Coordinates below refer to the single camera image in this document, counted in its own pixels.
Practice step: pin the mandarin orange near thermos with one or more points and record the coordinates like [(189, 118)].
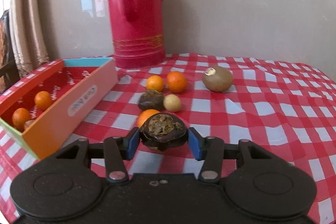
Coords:
[(176, 81)]

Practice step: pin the dark brown passion fruit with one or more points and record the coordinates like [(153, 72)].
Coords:
[(163, 131)]

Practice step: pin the brown kiwi with sticker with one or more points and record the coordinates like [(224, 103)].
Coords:
[(217, 79)]

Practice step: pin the mandarin in box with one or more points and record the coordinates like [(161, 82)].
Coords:
[(43, 100), (20, 117)]

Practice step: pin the red thermos flask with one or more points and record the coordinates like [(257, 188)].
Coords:
[(137, 32)]

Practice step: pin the small yellow-green round fruit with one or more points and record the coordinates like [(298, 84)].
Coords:
[(172, 103)]

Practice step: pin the red white checkered tablecloth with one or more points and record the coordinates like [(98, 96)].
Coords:
[(286, 108)]

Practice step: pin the small mandarin near box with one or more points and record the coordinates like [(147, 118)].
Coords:
[(145, 115)]

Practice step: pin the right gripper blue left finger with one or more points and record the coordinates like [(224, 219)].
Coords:
[(116, 150)]

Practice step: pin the brown fruit in box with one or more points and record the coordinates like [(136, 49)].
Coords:
[(28, 123)]

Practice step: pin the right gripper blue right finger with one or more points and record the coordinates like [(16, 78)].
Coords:
[(210, 150)]

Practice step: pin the beige curtain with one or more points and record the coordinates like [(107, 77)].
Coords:
[(28, 43)]

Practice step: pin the small mandarin orange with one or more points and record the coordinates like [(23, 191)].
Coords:
[(156, 83)]

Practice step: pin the colourful cardboard box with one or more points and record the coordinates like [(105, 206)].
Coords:
[(76, 87)]

